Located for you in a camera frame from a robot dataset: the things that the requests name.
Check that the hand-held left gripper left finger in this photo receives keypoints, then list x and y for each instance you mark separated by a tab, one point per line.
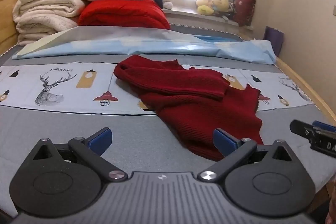
101	140

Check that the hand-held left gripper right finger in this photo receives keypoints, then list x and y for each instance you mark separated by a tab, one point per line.
224	141

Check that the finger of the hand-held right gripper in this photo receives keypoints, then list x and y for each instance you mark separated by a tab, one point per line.
299	129

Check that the dark red knit sweater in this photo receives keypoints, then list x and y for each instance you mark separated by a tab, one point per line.
183	98

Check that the purple bag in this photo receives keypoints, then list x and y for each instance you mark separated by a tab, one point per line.
273	39

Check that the light blue sheet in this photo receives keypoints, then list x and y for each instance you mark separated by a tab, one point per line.
147	45

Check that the red folded quilt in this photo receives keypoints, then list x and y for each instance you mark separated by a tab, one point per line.
123	14

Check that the dark red pillow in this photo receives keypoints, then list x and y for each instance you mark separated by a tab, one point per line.
245	10

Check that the yellow plush toy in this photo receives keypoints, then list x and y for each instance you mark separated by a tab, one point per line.
211	5

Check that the cream folded blanket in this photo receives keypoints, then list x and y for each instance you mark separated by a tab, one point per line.
42	14

